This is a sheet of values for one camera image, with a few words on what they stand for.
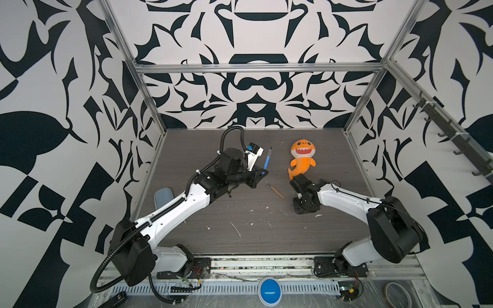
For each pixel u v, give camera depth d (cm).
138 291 70
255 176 64
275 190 96
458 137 59
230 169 58
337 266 66
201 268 72
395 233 44
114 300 66
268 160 71
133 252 39
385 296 69
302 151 101
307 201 65
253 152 65
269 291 69
